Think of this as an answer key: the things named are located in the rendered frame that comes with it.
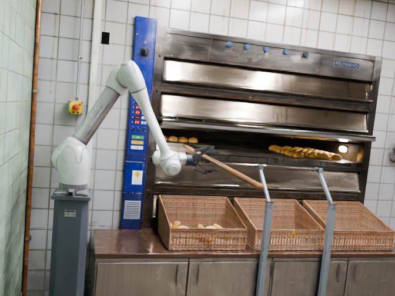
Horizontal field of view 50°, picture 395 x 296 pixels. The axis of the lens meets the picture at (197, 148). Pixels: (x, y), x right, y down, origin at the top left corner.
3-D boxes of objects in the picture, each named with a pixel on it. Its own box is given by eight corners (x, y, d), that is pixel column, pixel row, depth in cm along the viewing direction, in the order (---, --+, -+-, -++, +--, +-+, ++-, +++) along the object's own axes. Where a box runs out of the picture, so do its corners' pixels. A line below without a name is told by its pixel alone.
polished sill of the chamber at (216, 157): (154, 155, 325) (154, 150, 325) (357, 167, 371) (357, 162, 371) (156, 156, 319) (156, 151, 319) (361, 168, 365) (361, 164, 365)
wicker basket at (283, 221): (229, 230, 338) (232, 197, 336) (291, 231, 354) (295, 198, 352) (253, 251, 292) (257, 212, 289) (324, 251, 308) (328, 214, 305)
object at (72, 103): (68, 113, 300) (69, 99, 299) (83, 114, 303) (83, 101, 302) (67, 114, 293) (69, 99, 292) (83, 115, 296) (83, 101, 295)
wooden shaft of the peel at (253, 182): (264, 191, 200) (265, 184, 200) (258, 190, 199) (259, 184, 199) (188, 148, 365) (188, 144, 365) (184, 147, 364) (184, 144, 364)
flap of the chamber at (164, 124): (162, 124, 303) (157, 127, 322) (375, 141, 348) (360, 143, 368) (162, 121, 303) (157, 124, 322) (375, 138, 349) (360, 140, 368)
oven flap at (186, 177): (154, 184, 321) (154, 159, 326) (358, 193, 367) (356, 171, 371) (155, 183, 317) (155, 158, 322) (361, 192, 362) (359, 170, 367)
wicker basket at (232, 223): (154, 229, 324) (157, 194, 321) (224, 229, 339) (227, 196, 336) (167, 251, 277) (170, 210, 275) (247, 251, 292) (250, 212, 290)
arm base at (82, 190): (52, 197, 222) (53, 186, 222) (58, 188, 244) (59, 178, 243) (87, 198, 226) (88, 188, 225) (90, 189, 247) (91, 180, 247)
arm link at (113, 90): (50, 167, 239) (42, 161, 257) (73, 181, 247) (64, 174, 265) (124, 59, 252) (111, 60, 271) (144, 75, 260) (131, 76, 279)
